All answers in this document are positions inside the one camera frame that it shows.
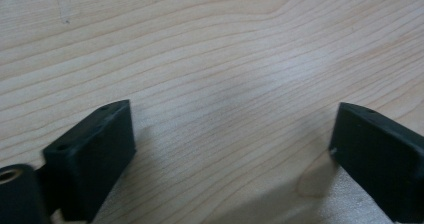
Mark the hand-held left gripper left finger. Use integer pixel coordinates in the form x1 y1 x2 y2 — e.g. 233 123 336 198
41 99 137 224

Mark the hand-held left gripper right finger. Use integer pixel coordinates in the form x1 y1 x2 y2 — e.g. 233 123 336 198
328 101 424 224

